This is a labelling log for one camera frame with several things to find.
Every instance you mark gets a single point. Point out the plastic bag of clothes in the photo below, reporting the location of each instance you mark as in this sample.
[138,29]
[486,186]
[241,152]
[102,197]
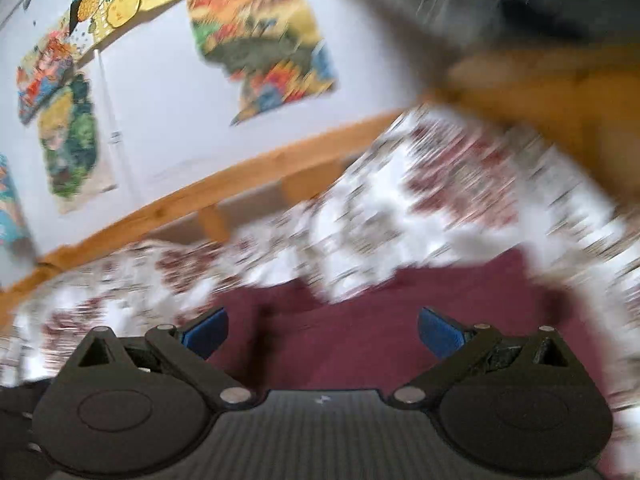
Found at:
[479,43]

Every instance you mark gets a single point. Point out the wooden bed frame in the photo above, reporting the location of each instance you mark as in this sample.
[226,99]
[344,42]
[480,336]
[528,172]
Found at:
[585,99]

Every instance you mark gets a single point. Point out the blue sea wall drawing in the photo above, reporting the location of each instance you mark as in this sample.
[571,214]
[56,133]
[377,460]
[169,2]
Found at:
[15,235]

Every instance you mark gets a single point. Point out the maroon garment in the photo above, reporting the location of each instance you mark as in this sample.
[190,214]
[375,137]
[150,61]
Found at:
[284,337]

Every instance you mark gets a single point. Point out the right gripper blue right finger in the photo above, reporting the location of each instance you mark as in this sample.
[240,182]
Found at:
[458,348]

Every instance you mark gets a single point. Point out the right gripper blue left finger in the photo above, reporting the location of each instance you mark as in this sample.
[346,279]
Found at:
[184,351]

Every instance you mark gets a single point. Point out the white wall conduit pipe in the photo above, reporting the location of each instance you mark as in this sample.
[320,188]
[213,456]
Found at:
[116,136]

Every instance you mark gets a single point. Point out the blond child wall drawing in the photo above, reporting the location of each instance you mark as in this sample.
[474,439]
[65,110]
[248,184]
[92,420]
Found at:
[77,162]

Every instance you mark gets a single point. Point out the red-haired girl wall drawing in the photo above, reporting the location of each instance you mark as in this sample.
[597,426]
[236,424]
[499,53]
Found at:
[42,71]

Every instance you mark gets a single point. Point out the landscape flower wall drawing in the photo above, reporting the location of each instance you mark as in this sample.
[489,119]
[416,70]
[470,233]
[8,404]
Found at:
[272,48]

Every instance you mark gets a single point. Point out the floral white bedspread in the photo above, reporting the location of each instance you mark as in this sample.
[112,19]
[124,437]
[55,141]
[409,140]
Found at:
[436,189]

